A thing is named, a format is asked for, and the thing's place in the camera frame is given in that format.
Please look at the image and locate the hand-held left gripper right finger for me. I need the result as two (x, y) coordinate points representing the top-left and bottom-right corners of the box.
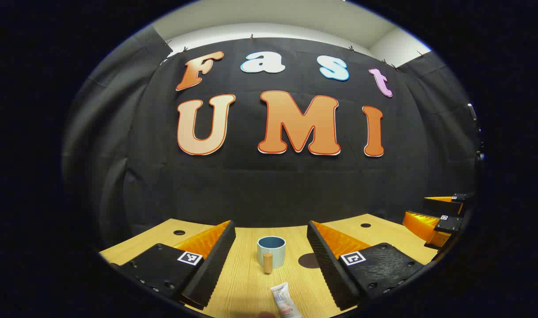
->
(307, 220), (425, 311)

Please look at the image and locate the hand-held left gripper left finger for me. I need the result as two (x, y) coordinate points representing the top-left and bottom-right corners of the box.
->
(118, 220), (237, 310)

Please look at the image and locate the dark round coaster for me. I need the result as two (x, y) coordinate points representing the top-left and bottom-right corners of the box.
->
(298, 253), (321, 269)

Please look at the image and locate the light blue cup wooden handle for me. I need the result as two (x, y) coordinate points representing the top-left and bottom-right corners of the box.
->
(256, 236), (286, 275)

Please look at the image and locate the white toothpaste tube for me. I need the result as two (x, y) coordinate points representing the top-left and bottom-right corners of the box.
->
(270, 282), (303, 318)

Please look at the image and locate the wooden desktop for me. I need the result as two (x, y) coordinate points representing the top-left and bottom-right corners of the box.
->
(100, 213), (448, 318)

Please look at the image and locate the black backdrop cloth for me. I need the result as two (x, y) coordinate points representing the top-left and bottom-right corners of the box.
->
(63, 24), (479, 248)

